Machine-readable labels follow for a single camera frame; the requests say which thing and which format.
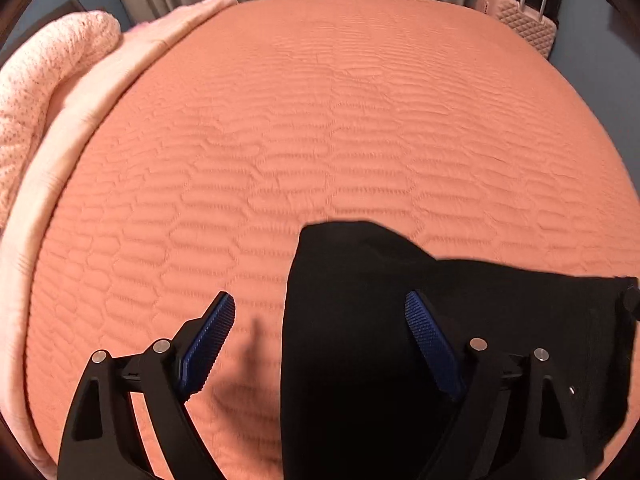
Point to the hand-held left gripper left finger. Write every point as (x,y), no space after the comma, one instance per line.
(210,345)

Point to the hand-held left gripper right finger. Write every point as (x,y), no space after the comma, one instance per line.
(432,345)

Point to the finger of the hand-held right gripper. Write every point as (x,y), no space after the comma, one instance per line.
(633,302)

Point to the black pants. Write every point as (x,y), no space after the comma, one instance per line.
(350,360)

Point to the light pink blanket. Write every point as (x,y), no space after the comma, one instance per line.
(46,210)

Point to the orange quilted bedspread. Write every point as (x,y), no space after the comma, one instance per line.
(300,135)

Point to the pink quilted suitcase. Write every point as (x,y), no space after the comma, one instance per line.
(525,25)

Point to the pink knitted blanket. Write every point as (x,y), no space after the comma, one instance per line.
(45,70)

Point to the dark headboard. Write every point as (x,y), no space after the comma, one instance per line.
(45,12)

